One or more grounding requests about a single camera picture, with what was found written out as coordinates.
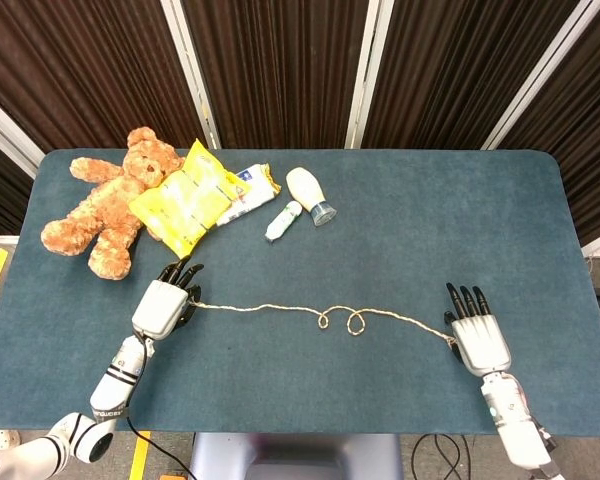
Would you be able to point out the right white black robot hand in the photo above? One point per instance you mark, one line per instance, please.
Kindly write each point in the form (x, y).
(480, 342)

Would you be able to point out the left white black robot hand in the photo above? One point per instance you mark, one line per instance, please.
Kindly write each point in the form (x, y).
(160, 310)

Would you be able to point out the blue felt table cover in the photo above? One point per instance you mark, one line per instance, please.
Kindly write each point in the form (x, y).
(380, 250)

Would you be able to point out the small white green bottle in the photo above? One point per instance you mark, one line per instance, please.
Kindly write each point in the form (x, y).
(284, 220)

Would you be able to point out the brown teddy bear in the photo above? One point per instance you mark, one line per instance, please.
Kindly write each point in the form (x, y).
(110, 200)

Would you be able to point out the white perforated shoe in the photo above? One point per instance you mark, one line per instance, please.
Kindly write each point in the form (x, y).
(0, 441)

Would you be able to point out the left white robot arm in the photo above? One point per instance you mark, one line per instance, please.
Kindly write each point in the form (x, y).
(117, 375)

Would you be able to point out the cream bottle clear cap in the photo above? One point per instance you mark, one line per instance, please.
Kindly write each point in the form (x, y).
(305, 187)

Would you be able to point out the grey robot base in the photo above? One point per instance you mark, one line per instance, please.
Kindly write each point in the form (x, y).
(300, 457)

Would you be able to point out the brown pleated curtain panel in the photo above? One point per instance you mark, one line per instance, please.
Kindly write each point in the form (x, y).
(80, 65)
(455, 65)
(0, 195)
(595, 125)
(280, 65)

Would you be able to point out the white and yellow snack bag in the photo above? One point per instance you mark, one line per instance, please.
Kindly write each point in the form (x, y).
(252, 192)

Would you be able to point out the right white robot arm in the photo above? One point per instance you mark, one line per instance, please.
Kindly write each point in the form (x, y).
(515, 425)

